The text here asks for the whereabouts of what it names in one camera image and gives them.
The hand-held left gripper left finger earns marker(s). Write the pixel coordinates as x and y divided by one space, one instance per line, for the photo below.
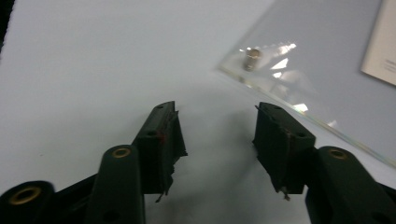
158 146

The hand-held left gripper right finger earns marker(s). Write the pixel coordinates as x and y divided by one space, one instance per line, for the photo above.
280 146

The clear acrylic photo frame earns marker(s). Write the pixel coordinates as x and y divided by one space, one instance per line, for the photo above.
317 43

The picture card with white border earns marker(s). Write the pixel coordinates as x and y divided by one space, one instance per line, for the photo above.
381 40

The metal standoff screw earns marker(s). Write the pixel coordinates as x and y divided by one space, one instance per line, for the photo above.
251 59

